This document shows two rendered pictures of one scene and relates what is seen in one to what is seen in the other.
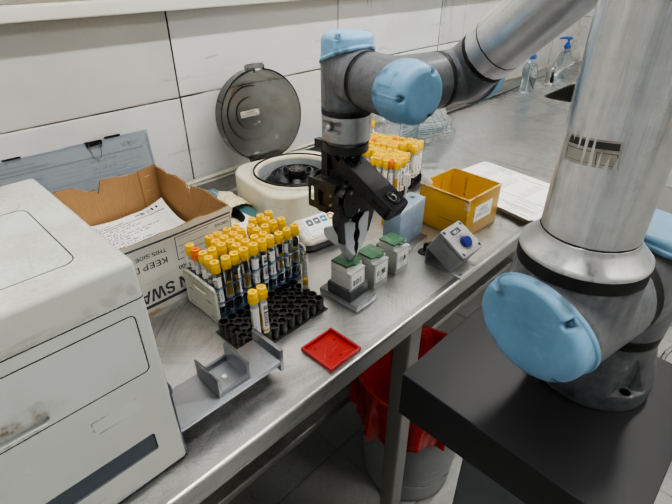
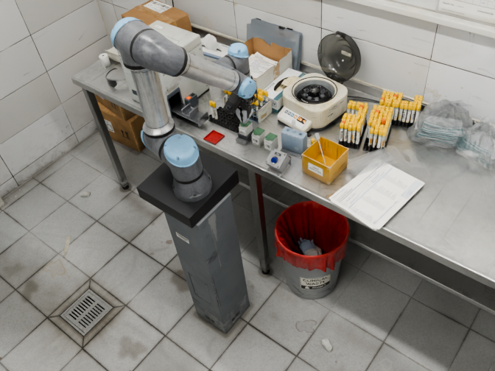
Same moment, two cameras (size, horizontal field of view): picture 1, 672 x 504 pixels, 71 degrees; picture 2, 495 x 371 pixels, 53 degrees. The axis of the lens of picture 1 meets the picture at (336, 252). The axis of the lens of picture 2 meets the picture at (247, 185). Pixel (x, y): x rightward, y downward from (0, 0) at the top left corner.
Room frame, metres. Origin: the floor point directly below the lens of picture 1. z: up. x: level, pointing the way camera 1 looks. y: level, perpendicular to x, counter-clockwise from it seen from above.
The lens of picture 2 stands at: (0.65, -1.69, 2.33)
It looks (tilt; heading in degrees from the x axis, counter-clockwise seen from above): 46 degrees down; 89
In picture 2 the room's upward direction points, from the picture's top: 8 degrees counter-clockwise
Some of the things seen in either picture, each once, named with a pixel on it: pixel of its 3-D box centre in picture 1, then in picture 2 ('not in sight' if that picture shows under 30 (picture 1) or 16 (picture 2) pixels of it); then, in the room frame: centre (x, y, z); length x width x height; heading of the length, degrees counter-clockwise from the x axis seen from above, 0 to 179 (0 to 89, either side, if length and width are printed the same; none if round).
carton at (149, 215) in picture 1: (140, 235); (255, 69); (0.80, 0.38, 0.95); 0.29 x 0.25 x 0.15; 46
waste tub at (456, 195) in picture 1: (458, 202); (325, 160); (0.99, -0.28, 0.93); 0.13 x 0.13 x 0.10; 43
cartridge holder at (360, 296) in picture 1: (347, 288); (246, 134); (0.70, -0.02, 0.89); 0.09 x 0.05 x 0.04; 48
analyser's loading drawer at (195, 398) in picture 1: (209, 383); (186, 110); (0.45, 0.17, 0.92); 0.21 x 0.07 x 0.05; 136
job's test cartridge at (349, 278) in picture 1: (347, 276); (245, 129); (0.70, -0.02, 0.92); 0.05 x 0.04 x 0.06; 48
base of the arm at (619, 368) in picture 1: (599, 338); (190, 178); (0.46, -0.34, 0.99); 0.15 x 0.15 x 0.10
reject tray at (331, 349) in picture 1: (331, 348); (213, 137); (0.56, 0.01, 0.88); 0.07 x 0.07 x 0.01; 46
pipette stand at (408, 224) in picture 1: (403, 223); (294, 141); (0.89, -0.14, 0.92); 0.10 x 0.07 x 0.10; 142
